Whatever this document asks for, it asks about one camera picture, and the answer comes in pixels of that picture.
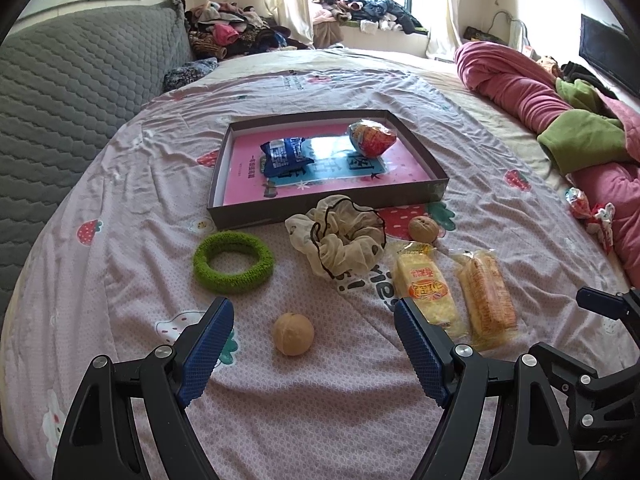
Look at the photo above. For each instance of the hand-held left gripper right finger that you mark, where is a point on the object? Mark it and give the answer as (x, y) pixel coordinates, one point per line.
(422, 355)

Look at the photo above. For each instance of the red round snack packet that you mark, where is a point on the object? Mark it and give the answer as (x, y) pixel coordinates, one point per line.
(372, 140)

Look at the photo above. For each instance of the green fleece blanket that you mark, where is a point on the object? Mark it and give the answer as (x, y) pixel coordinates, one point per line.
(585, 135)

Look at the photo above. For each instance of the dark clothes on windowsill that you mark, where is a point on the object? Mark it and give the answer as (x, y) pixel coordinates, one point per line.
(370, 10)

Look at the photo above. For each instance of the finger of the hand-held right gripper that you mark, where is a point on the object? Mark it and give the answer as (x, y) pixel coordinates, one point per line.
(600, 302)
(555, 355)

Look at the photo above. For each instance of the pile of mixed clothes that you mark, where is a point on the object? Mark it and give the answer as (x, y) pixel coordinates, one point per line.
(225, 35)

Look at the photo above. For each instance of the light smooth walnut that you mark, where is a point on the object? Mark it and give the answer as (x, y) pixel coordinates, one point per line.
(293, 334)

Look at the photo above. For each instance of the small colourful snack packet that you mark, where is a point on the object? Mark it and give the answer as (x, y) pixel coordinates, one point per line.
(577, 201)
(602, 225)

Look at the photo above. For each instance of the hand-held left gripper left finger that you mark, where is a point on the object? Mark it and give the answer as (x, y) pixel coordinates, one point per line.
(207, 350)

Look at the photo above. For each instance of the dark cloth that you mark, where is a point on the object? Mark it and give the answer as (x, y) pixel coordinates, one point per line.
(585, 77)

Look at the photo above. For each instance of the pink blanket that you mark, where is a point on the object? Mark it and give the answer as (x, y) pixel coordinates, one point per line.
(515, 90)

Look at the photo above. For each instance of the strawberry print bed sheet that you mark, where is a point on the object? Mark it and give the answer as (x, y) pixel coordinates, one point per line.
(150, 160)

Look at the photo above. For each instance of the dark floral cushion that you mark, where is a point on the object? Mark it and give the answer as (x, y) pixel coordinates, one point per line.
(190, 74)

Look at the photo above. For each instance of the shallow grey cardboard box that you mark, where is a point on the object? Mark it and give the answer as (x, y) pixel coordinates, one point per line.
(250, 215)

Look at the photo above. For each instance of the yellow cracker packet red label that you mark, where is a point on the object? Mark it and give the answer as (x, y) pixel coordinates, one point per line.
(425, 285)

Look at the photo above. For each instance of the grey quilted headboard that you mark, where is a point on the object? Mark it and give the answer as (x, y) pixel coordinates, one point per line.
(75, 85)

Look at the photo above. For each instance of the brown wrinkled walnut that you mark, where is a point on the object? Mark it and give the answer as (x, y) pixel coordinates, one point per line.
(423, 230)

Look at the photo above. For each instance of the black flat screen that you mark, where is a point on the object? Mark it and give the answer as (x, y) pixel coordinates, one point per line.
(605, 45)

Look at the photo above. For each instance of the cream scrunchie with black trim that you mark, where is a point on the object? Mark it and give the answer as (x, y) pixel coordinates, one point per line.
(345, 250)

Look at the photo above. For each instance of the blue snack packet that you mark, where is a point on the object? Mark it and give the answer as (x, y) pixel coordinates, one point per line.
(285, 157)

